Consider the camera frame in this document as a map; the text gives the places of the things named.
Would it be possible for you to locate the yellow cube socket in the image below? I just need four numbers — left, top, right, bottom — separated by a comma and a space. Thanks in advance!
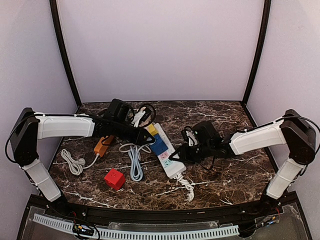
146, 124, 158, 136

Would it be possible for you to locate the white power strip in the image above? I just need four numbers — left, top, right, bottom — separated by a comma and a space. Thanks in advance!
154, 123, 186, 182

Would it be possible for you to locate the blue cube socket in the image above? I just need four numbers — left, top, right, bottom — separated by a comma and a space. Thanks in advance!
149, 133, 168, 156

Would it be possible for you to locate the red cube socket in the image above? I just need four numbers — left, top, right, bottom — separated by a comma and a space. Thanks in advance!
104, 168, 126, 191

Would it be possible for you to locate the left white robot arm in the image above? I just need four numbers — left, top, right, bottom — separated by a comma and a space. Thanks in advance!
5, 107, 156, 203

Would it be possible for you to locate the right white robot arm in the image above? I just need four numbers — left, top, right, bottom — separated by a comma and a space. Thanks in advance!
169, 109, 320, 200

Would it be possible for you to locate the orange power strip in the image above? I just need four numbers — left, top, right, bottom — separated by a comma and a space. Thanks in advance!
93, 135, 114, 157

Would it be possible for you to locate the light blue cable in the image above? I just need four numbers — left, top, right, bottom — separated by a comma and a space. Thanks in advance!
127, 144, 145, 182

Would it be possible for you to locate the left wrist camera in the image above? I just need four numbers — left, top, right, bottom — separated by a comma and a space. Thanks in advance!
106, 98, 134, 123

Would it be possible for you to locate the white strip coiled cable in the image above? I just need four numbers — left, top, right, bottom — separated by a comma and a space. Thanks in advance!
176, 174, 195, 203

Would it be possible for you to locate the orange strip white cable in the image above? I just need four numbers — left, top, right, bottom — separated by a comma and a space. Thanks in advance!
60, 148, 100, 176

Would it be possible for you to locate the black front rail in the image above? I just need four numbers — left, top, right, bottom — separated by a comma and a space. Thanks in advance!
29, 194, 298, 228

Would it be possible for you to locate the white slotted cable duct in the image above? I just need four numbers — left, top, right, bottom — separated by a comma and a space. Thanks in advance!
32, 213, 240, 240

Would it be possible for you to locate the right black frame post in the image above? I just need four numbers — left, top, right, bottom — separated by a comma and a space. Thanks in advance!
241, 0, 272, 107

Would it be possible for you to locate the black frame post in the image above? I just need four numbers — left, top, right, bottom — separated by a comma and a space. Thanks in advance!
241, 0, 272, 107
49, 0, 82, 108

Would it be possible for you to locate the left black frame post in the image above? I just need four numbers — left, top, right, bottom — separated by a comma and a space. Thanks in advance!
49, 0, 82, 108

